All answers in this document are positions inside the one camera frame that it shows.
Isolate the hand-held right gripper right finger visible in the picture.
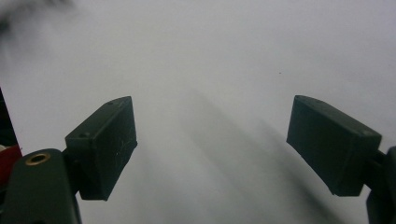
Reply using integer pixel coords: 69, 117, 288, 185
286, 94, 383, 198

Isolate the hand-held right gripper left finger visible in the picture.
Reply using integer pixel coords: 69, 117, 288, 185
64, 95, 138, 202

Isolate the red cloth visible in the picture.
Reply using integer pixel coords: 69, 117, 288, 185
0, 144, 23, 189

